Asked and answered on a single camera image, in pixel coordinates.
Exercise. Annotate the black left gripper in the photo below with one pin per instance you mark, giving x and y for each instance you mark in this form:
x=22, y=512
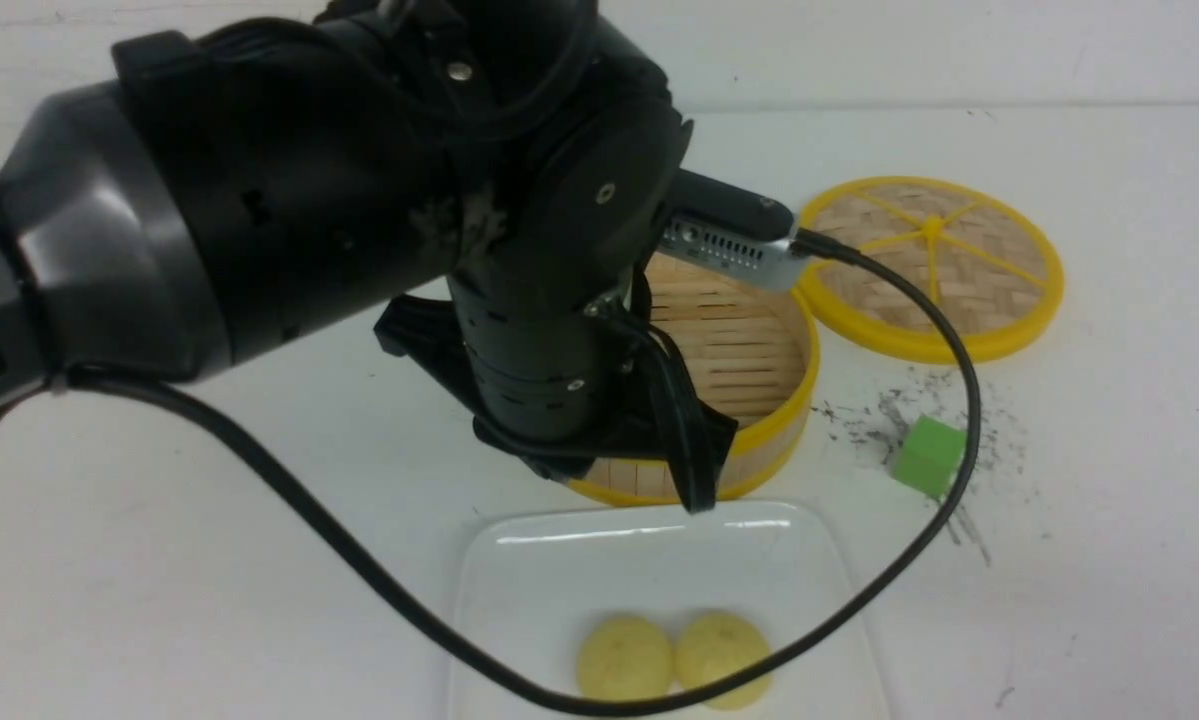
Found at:
x=565, y=389

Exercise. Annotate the yellow steamed bun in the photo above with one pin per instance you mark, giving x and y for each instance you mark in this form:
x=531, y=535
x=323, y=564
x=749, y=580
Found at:
x=715, y=645

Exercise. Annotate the yellowish steamed bun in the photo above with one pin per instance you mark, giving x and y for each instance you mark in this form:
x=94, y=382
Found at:
x=625, y=658

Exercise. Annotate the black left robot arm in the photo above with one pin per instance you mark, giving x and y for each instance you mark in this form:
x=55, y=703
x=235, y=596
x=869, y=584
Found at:
x=497, y=174

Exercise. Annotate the white square plate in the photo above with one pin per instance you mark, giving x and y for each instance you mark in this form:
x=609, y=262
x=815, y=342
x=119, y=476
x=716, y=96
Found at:
x=532, y=588

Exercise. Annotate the bamboo steamer basket yellow rim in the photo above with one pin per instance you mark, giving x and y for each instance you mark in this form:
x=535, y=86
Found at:
x=753, y=355

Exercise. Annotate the green cube block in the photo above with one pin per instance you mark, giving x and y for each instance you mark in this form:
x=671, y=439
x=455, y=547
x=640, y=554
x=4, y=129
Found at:
x=929, y=456

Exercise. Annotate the bamboo steamer lid yellow rim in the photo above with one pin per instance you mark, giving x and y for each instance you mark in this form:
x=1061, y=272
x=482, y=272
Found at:
x=991, y=272

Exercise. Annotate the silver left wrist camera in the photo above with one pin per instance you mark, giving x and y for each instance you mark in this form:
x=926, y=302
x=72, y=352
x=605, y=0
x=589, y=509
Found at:
x=736, y=233

